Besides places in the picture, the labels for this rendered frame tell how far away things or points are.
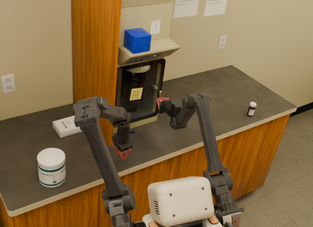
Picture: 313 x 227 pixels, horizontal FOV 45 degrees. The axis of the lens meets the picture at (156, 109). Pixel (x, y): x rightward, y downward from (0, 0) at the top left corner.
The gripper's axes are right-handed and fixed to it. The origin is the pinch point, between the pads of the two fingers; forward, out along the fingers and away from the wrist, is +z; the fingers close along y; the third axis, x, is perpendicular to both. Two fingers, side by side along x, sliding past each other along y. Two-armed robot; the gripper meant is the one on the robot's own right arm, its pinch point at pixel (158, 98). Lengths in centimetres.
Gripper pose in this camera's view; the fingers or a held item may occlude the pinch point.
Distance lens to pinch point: 221.9
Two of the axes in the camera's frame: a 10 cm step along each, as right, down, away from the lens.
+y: -8.3, 2.4, -5.1
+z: -5.5, -5.4, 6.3
